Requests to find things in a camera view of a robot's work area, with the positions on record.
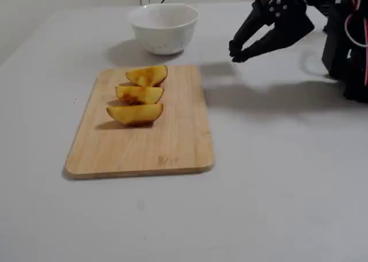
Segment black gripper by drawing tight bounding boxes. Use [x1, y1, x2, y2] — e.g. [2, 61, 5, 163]
[228, 0, 316, 64]

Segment white ceramic bowl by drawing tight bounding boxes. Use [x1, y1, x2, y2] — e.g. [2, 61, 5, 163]
[127, 3, 200, 55]

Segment apple slice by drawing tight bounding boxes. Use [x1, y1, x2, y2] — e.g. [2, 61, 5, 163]
[125, 65, 168, 88]
[115, 85, 165, 105]
[106, 103, 164, 128]

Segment wooden cutting board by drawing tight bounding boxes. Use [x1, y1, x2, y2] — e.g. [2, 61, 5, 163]
[63, 65, 216, 180]

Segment red white servo wires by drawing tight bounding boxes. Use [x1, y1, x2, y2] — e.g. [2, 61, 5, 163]
[344, 0, 368, 86]

